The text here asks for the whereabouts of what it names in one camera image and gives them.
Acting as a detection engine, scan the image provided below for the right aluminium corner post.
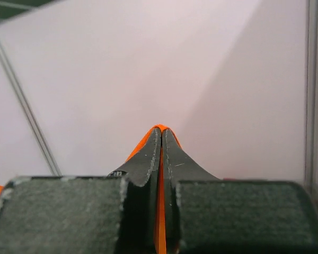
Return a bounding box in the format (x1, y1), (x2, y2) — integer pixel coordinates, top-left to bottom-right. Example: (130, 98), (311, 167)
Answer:
(304, 1), (318, 195)

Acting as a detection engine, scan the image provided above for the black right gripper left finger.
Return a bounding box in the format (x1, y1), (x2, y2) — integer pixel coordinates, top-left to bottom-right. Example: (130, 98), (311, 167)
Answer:
(109, 126), (161, 253)

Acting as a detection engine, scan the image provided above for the orange t-shirt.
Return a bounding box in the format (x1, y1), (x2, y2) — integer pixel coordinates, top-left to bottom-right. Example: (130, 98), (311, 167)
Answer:
(0, 125), (167, 253)

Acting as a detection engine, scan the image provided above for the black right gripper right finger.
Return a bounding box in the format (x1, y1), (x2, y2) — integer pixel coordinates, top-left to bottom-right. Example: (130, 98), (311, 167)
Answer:
(162, 128), (219, 253)

